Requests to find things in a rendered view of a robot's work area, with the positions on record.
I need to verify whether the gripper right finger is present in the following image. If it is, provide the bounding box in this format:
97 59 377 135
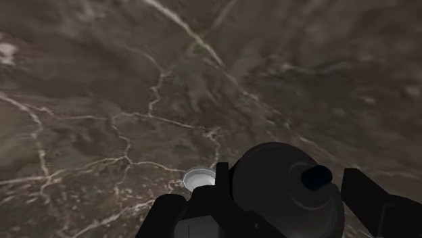
340 167 422 238

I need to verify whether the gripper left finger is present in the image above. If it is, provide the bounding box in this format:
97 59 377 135
135 162 235 238

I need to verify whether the small white faceted cup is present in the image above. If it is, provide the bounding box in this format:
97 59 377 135
182 166 217 192

